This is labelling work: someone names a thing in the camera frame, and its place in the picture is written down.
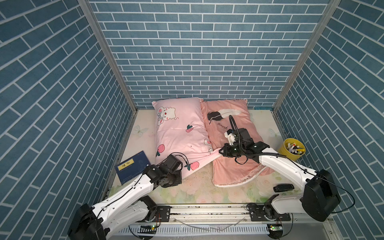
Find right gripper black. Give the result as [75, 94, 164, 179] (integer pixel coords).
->
[218, 143, 245, 158]

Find salmon feather print pillow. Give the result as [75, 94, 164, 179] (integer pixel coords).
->
[201, 99, 274, 187]

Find light pink cartoon pillow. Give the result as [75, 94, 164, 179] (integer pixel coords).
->
[152, 98, 221, 179]

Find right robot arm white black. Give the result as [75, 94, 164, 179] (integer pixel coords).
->
[219, 128, 341, 222]

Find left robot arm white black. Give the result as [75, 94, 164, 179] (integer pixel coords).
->
[68, 155, 183, 240]

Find floral table mat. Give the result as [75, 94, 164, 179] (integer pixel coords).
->
[123, 110, 289, 205]

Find dark blue book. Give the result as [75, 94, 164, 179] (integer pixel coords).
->
[115, 151, 150, 185]

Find markers in cup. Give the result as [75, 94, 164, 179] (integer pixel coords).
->
[287, 143, 306, 155]

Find yellow pen cup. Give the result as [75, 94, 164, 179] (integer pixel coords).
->
[278, 138, 306, 162]

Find black remote control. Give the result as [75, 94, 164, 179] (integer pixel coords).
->
[273, 184, 295, 193]

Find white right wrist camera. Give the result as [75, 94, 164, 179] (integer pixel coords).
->
[225, 129, 237, 146]

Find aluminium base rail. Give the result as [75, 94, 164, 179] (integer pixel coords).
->
[77, 203, 337, 240]

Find right aluminium corner post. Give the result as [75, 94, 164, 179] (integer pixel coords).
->
[273, 0, 341, 114]

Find aluminium corner post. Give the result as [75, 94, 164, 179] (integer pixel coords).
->
[77, 0, 138, 112]
[273, 0, 341, 114]

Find left aluminium corner post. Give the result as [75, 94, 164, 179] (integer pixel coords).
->
[77, 0, 138, 112]

